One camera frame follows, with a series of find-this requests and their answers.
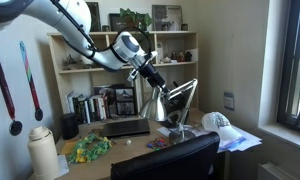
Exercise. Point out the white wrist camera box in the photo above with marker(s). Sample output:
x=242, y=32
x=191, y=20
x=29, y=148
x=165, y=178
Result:
x=133, y=74

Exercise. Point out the small red figurine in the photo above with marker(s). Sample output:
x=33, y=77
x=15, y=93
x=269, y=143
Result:
x=181, y=56

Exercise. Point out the black office chair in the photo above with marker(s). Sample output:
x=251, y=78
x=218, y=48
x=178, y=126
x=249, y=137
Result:
x=170, y=160

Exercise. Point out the white spine book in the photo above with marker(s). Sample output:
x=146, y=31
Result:
x=101, y=108
x=87, y=111
x=70, y=101

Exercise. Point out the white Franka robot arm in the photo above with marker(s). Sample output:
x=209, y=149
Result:
x=70, y=20

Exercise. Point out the cream insulated water bottle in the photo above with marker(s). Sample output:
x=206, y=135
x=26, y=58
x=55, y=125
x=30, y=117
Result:
x=43, y=153

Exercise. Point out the grey model figurine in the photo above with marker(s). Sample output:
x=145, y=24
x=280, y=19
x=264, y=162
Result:
x=70, y=61

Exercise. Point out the small black picture frame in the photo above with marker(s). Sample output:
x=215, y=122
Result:
x=116, y=23

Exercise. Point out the grey framed picture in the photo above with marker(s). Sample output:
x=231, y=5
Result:
x=168, y=16

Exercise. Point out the white baseball cap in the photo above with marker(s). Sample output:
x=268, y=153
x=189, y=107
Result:
x=220, y=125

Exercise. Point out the wall plate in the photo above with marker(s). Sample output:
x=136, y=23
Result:
x=229, y=101

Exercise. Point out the dark framed gold-pattern picture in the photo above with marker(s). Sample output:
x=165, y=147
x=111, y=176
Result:
x=95, y=16

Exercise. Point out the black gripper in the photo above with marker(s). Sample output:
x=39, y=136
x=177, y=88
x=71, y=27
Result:
x=151, y=73

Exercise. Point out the black window frame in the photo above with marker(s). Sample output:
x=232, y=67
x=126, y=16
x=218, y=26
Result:
x=285, y=66

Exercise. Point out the black cylinder speaker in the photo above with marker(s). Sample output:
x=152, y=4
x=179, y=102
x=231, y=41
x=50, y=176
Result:
x=70, y=126

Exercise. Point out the white card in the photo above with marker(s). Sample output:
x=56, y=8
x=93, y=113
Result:
x=194, y=54

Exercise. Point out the yellow paper sheet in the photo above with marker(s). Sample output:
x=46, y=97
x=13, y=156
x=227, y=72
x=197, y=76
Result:
x=68, y=146

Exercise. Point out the white paper stack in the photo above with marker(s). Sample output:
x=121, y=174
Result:
x=246, y=141

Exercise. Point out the colourful bead pile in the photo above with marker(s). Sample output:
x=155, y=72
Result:
x=158, y=143

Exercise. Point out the black double photo frame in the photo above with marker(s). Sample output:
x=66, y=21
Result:
x=125, y=101

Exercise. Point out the wooden desk shelf hutch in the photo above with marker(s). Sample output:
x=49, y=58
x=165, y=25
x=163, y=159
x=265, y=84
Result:
x=56, y=83

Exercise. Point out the dark spine book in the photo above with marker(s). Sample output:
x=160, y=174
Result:
x=80, y=113

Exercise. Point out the closed black laptop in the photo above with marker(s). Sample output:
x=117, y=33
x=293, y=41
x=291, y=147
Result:
x=125, y=128

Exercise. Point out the silver desk lamp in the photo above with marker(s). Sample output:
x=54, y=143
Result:
x=153, y=108

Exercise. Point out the green potted plant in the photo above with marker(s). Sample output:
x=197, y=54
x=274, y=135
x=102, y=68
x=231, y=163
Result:
x=135, y=20

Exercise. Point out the green yellow flower lei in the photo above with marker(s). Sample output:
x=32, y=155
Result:
x=81, y=155

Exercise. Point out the small dark jar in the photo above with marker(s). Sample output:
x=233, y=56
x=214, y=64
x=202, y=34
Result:
x=106, y=28
x=165, y=27
x=184, y=27

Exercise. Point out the white paper sheet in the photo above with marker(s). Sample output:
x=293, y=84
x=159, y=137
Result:
x=62, y=165

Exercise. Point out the large medal red ribbon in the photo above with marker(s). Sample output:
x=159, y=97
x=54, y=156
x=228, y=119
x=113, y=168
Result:
x=16, y=127

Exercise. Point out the small medal multicolour ribbon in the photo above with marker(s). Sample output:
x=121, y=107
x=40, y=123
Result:
x=39, y=114

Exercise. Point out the small white ball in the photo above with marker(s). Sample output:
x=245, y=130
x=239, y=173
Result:
x=128, y=142

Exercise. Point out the black microscope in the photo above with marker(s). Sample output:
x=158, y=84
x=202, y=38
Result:
x=178, y=104

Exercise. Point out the small black figurine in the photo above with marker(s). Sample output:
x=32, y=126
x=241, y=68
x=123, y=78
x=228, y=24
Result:
x=188, y=56

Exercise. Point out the small dark figurine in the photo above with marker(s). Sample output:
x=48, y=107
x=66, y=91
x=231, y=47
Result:
x=173, y=55

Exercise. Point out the small white stone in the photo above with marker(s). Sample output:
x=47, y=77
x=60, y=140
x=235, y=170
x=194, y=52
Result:
x=166, y=60

